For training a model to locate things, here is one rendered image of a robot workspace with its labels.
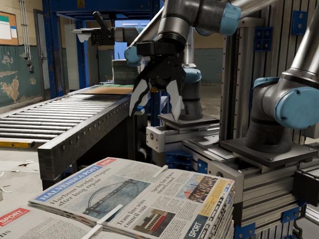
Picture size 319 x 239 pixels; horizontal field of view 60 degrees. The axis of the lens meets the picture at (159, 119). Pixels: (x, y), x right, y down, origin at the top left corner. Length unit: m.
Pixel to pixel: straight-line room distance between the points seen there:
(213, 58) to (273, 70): 8.54
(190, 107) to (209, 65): 8.39
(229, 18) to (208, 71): 8.95
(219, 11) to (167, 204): 0.47
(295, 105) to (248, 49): 0.42
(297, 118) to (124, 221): 0.51
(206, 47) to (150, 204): 9.19
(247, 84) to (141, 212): 0.74
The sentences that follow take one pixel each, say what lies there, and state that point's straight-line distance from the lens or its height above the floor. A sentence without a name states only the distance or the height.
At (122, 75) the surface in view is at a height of 0.89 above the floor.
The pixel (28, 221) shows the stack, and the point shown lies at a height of 0.83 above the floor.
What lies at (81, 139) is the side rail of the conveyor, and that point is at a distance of 1.27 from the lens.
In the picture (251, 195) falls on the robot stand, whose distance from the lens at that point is 0.93.
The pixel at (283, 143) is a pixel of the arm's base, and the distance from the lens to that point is 0.95.
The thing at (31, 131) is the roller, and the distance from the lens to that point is 1.31.
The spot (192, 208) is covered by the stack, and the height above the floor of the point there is 0.83.
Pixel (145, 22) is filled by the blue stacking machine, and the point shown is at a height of 1.60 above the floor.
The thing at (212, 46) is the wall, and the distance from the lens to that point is 9.67.
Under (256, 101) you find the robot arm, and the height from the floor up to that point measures 0.97.
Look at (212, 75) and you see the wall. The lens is 9.69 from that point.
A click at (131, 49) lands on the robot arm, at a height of 1.14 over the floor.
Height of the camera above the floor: 1.12
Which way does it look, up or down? 13 degrees down
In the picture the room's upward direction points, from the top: straight up
